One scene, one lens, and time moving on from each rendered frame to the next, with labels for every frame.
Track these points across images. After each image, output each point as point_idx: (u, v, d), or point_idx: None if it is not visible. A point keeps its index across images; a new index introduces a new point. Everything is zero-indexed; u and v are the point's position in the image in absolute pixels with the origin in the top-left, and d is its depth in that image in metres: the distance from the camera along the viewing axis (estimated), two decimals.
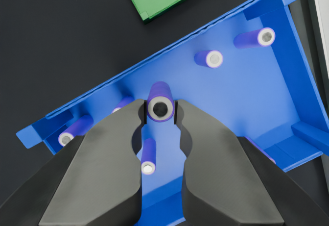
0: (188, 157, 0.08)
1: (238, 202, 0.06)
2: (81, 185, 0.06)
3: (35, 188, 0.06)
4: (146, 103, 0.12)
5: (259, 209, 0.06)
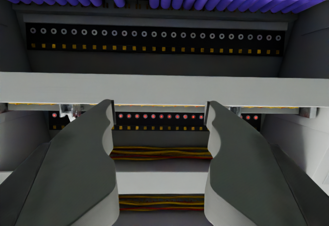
0: (214, 157, 0.08)
1: (263, 208, 0.06)
2: (52, 192, 0.06)
3: None
4: (113, 103, 0.12)
5: (285, 219, 0.06)
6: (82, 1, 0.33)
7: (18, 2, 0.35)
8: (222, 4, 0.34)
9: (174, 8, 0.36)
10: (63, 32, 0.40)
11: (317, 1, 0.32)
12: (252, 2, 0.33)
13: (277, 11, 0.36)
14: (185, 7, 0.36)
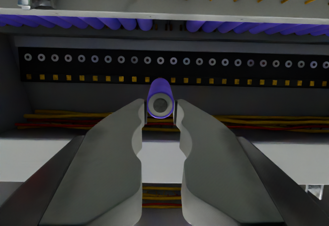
0: (188, 157, 0.08)
1: (238, 202, 0.06)
2: (81, 185, 0.06)
3: (35, 188, 0.06)
4: (146, 103, 0.12)
5: (259, 209, 0.06)
6: (93, 25, 0.23)
7: (6, 24, 0.25)
8: (294, 28, 0.23)
9: (221, 32, 0.26)
10: (67, 59, 0.31)
11: None
12: None
13: None
14: (236, 31, 0.25)
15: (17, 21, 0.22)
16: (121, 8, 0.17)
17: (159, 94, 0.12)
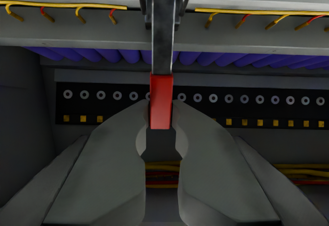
0: (184, 158, 0.08)
1: (234, 201, 0.06)
2: (84, 184, 0.06)
3: (39, 186, 0.06)
4: None
5: (255, 208, 0.06)
6: None
7: (62, 58, 0.22)
8: None
9: (309, 68, 0.23)
10: (116, 97, 0.25)
11: None
12: None
13: None
14: (328, 67, 0.22)
15: (85, 55, 0.19)
16: (246, 41, 0.13)
17: None
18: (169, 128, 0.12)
